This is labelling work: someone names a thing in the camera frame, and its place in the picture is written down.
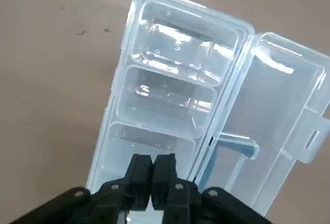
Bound transparent plastic compartment box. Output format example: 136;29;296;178
86;0;330;222

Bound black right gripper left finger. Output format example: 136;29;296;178
12;154;153;224

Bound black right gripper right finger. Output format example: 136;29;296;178
151;153;274;224

